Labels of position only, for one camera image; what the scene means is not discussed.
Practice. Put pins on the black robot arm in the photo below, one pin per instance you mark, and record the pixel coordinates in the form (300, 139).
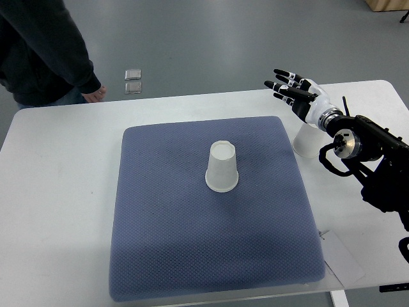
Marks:
(375, 157)

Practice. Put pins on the person's bare hand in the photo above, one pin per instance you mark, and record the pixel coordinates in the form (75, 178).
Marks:
(96, 96)

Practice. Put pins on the black table control panel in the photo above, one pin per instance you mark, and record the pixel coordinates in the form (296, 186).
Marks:
(394, 287)

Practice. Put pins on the blue textured cushion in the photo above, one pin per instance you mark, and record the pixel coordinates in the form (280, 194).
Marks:
(172, 235)

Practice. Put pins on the lower metal floor plate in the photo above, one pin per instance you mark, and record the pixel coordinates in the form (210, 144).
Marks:
(133, 87)

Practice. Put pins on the person in dark hoodie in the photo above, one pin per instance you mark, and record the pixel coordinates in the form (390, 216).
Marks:
(44, 60)

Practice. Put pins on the upper metal floor plate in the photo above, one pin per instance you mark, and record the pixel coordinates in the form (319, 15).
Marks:
(132, 74)

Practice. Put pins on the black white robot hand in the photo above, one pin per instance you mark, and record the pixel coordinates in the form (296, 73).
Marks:
(306, 98)

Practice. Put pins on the white paper tag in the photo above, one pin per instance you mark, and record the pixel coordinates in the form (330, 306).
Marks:
(339, 260)

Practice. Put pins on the white table leg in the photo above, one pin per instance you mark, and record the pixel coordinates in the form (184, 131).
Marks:
(339, 298)

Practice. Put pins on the metal floor plate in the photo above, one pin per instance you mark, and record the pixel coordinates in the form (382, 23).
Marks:
(132, 74)
(133, 87)

